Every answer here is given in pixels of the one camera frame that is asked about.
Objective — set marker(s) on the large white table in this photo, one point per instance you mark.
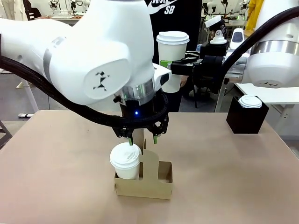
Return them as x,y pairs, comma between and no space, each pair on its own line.
280,95

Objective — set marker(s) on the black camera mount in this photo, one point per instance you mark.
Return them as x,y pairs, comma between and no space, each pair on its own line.
213,49

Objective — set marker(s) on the white side table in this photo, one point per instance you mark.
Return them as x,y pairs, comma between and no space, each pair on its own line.
30,95

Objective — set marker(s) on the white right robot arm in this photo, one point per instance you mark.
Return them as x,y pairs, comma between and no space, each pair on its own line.
273,67

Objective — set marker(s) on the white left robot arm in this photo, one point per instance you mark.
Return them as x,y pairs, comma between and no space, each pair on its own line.
93,46

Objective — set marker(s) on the black metal frame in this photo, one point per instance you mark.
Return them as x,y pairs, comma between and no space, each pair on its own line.
4,137

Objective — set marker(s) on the grey metal workbench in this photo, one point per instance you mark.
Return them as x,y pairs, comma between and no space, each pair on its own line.
70,22

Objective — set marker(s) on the person in black hoodie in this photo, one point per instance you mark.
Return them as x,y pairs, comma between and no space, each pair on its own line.
163,21

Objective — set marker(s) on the white plastic cup lid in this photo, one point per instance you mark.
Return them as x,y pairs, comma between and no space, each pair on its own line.
125,155
172,37

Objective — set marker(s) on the stack of white lids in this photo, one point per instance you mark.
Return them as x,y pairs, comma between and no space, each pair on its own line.
250,101

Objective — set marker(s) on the white paper cup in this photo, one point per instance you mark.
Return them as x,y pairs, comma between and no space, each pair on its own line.
171,52
127,172

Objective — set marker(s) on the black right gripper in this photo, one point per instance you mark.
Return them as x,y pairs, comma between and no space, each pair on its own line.
212,66

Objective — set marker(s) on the black chair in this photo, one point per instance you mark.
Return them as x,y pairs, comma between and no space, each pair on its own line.
32,12

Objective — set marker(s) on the hanging white coat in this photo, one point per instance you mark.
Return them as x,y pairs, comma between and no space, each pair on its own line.
9,9

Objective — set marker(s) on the person's left hand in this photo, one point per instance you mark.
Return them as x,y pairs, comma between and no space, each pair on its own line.
183,81

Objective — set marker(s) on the black square box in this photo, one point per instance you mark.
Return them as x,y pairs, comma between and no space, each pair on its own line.
247,121

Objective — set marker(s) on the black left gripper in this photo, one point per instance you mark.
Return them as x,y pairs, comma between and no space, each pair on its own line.
140,109

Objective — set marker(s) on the brown cardboard cup carrier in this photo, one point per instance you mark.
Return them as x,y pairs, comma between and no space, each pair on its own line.
151,186

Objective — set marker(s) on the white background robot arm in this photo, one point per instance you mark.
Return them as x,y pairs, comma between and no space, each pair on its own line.
79,2
53,3

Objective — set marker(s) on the person in yellow coat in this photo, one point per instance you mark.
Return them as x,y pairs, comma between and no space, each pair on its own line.
252,16

